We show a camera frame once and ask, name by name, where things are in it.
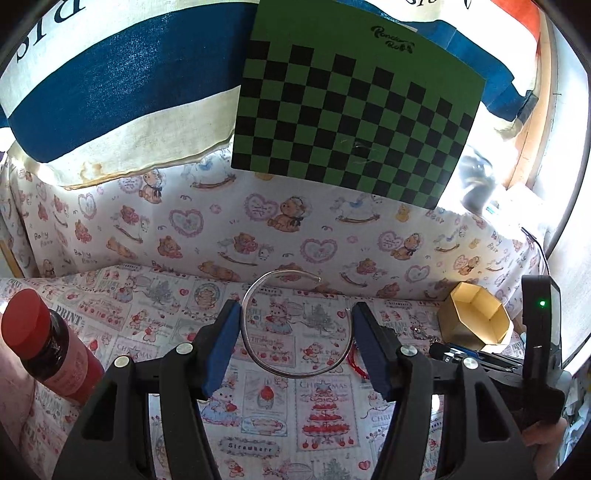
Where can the right hand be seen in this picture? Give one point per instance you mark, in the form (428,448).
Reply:
(548,438)

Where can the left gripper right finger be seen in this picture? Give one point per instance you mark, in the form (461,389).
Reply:
(480,438)

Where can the christmas print cloth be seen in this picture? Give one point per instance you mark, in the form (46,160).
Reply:
(258,425)

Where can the gold octagonal box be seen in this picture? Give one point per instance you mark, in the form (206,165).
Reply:
(472,317)

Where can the striped Paris fabric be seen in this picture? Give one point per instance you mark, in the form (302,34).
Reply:
(98,88)

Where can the red capped bottle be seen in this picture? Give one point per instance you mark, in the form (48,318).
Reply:
(48,349)

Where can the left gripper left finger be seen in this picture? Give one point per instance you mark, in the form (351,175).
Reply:
(111,437)

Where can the green black checkerboard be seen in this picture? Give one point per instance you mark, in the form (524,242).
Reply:
(337,95)

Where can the baby bear print cloth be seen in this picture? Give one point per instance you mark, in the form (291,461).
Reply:
(208,220)

